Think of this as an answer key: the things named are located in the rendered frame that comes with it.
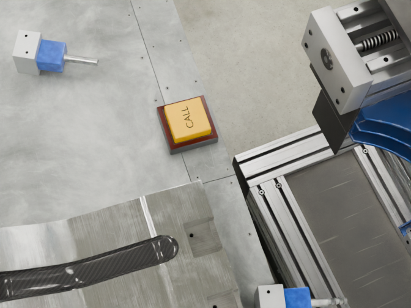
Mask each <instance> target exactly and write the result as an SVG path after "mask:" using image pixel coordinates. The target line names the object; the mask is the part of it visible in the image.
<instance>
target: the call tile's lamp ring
mask: <svg viewBox="0 0 411 308"><path fill-rule="evenodd" d="M198 97H200V98H201V101H202V104H203V107H204V110H205V113H206V115H207V118H208V121H209V123H210V127H211V130H212V134H211V135H209V136H204V137H200V138H197V139H193V140H190V141H186V142H182V143H179V144H175V145H174V144H173V141H172V138H171V135H170V132H169V128H168V125H167V123H166V119H165V116H164V113H163V109H165V106H167V105H171V104H174V103H171V104H166V105H163V106H159V107H157V109H158V113H159V115H160V118H161V122H162V124H163V128H164V130H165V133H166V137H167V139H168V142H169V146H170V148H171V150H173V149H177V148H180V147H184V146H187V145H191V144H195V143H198V142H202V141H206V140H209V139H214V138H218V135H217V132H216V129H215V127H214V124H213V121H212V118H211V116H210V112H209V110H208V107H207V104H206V101H205V99H204V96H203V95H201V96H198ZM198 97H194V98H198ZM194 98H189V99H186V100H191V99H194ZM186 100H182V101H186ZM182 101H178V102H175V103H179V102H182Z"/></svg>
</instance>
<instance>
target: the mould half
mask: <svg viewBox="0 0 411 308"><path fill-rule="evenodd" d="M208 216H209V218H212V217H214V216H213V213H212V209H211V207H210V204H209V200H208V198H207V195H206V192H205V189H204V186H203V184H202V180H198V181H194V182H191V183H187V184H184V185H180V186H176V187H173V188H169V189H166V190H163V191H159V192H155V193H152V194H148V195H145V196H142V197H140V198H137V199H133V200H129V201H126V202H122V203H119V204H116V205H113V206H110V207H106V208H102V209H100V210H96V211H93V212H90V213H86V214H82V215H79V216H75V217H73V218H68V219H63V220H60V221H54V222H46V223H41V224H31V225H19V226H13V227H1V228H0V271H12V270H23V269H29V268H38V267H43V266H51V265H58V264H62V263H68V262H74V261H77V260H81V259H85V258H88V257H92V256H94V255H98V254H102V253H104V252H108V251H112V250H114V249H118V248H121V247H124V246H127V245H130V244H133V243H137V242H140V241H143V240H147V239H149V238H153V237H155V236H158V235H162V236H163V235H169V236H171V237H173V238H174V239H175V240H176V241H177V244H178V247H179V249H178V252H177V255H176V256H175V257H174V258H172V259H171V260H169V261H168V262H164V263H162V264H159V265H156V266H152V267H150V268H146V269H142V270H139V271H136V272H134V273H130V274H126V275H124V276H120V277H117V278H114V279H111V280H107V281H104V282H101V283H98V284H94V285H91V286H88V287H84V288H79V289H76V290H71V291H65V292H61V293H55V294H50V295H43V296H36V297H31V298H24V299H17V300H13V301H6V302H0V308H210V307H209V303H208V300H207V297H206V296H209V295H213V294H216V293H219V292H223V291H225V290H229V289H232V288H234V290H236V289H239V288H238V286H237V283H236V281H235V277H234V274H233V272H232V268H231V265H230V263H229V259H228V257H227V254H226V251H225V248H221V249H220V250H221V251H218V252H215V253H212V254H208V255H205V256H202V257H198V258H194V257H193V254H192V251H191V247H190V244H189V242H188V238H187V235H186V233H185V229H184V226H183V224H184V223H186V222H190V221H194V220H197V219H201V218H205V217H208Z"/></svg>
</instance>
